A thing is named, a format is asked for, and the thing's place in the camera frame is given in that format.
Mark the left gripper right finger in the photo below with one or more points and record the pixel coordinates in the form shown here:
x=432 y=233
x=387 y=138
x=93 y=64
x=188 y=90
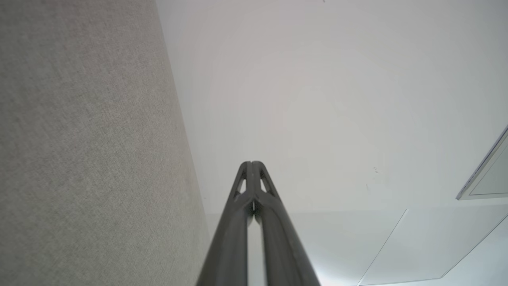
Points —
x=281 y=246

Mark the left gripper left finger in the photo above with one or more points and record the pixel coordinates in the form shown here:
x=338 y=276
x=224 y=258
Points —
x=232 y=238

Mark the grey fabric sofa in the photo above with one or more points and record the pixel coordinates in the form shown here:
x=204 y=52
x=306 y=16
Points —
x=79 y=139

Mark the grey framed ceiling panel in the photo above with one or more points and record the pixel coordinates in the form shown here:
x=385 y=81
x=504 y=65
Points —
x=490 y=178

